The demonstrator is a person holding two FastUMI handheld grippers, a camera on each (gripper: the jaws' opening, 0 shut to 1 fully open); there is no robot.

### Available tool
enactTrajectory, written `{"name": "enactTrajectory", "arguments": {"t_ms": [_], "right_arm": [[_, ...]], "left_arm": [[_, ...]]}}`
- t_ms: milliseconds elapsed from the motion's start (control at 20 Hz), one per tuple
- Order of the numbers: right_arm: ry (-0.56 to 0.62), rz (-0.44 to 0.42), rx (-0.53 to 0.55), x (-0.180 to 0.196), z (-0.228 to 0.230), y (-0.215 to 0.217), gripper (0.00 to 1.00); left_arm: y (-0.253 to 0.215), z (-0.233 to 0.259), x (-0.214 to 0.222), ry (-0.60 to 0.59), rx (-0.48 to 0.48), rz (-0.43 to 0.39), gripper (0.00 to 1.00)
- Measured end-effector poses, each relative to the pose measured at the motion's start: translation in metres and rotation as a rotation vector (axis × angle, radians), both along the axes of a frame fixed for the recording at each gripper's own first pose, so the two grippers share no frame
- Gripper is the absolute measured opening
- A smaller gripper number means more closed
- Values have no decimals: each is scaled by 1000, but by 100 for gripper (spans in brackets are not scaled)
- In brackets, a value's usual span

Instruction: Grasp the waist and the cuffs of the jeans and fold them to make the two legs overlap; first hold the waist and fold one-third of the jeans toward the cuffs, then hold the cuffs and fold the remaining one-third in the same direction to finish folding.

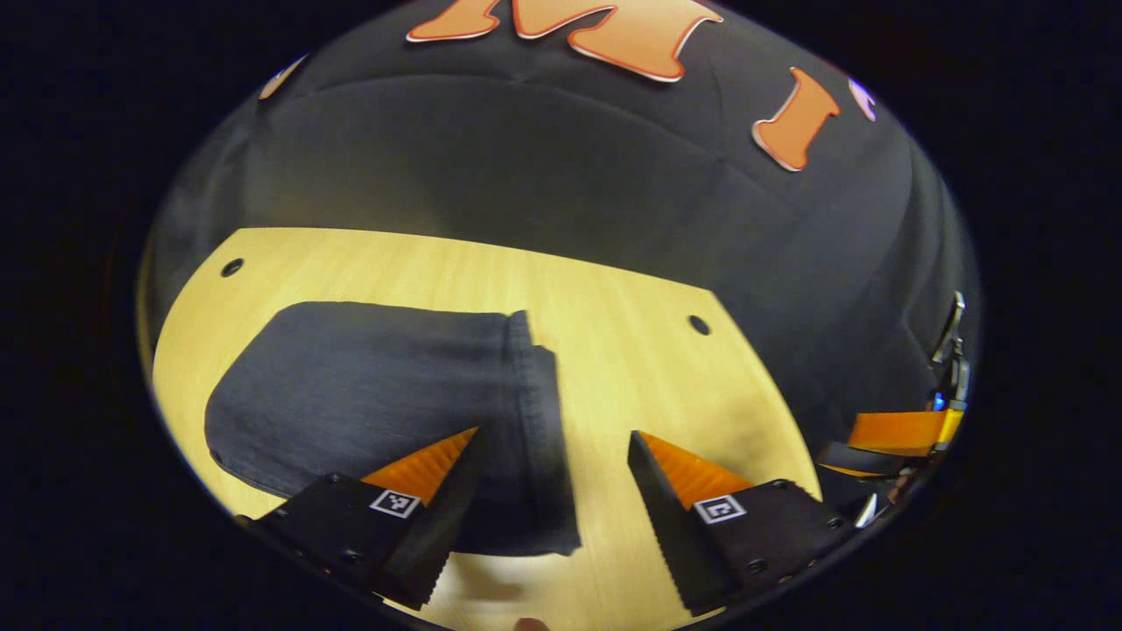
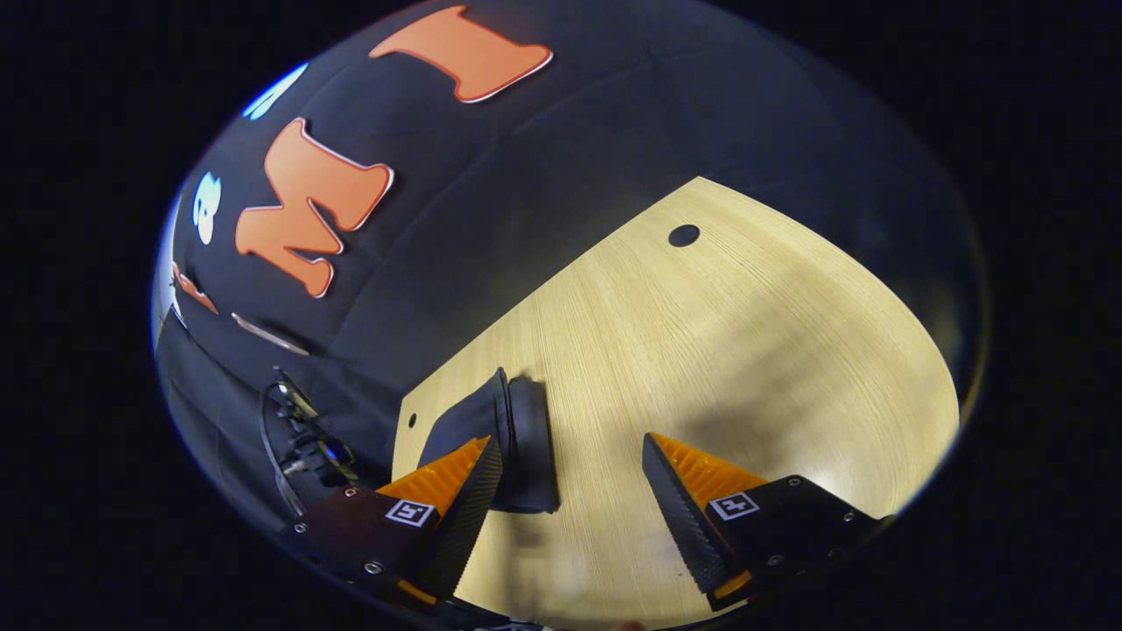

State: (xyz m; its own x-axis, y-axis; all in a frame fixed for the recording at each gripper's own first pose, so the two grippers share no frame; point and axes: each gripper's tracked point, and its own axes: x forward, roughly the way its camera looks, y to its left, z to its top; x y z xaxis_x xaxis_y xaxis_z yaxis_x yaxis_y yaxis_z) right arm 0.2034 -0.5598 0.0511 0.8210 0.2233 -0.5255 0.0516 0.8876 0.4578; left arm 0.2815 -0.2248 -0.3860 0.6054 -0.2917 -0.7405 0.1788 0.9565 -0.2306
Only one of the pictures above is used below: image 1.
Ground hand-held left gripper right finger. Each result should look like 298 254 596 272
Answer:
627 429 858 617

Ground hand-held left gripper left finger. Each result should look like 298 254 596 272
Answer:
237 427 481 612

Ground dark blue jeans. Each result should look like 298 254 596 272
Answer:
204 301 582 557

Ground black backdrop cloth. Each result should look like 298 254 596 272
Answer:
138 0 981 492

